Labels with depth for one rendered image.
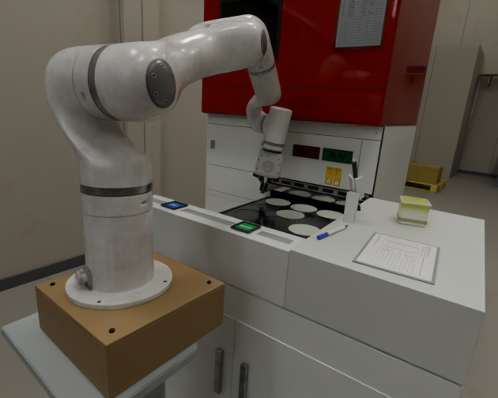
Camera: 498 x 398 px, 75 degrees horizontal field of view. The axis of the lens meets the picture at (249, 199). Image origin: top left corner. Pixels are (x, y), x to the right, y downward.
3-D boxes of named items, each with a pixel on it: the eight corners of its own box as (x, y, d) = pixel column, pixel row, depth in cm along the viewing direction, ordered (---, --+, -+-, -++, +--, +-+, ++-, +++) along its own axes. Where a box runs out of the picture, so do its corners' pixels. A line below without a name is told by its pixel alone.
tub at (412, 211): (395, 216, 99) (399, 194, 97) (423, 220, 97) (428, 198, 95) (397, 223, 92) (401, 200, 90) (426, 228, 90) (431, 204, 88)
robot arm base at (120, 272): (82, 324, 50) (73, 208, 46) (54, 276, 64) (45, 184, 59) (190, 287, 62) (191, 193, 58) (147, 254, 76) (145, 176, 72)
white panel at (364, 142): (208, 192, 170) (210, 113, 159) (367, 232, 126) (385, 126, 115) (204, 193, 168) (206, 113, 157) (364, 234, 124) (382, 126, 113)
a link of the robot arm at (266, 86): (224, 68, 107) (249, 135, 131) (265, 74, 99) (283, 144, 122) (239, 52, 110) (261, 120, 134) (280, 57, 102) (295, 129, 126)
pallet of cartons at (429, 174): (368, 181, 662) (372, 159, 650) (382, 176, 726) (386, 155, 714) (437, 193, 587) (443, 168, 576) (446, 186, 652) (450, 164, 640)
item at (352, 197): (347, 215, 96) (354, 171, 93) (360, 219, 94) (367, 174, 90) (340, 221, 91) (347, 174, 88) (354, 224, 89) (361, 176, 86)
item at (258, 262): (156, 234, 112) (155, 194, 108) (301, 290, 82) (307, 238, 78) (132, 242, 104) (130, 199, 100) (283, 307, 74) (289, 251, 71)
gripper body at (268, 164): (258, 145, 122) (252, 174, 126) (285, 152, 122) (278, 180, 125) (260, 144, 130) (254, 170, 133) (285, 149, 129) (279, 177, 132)
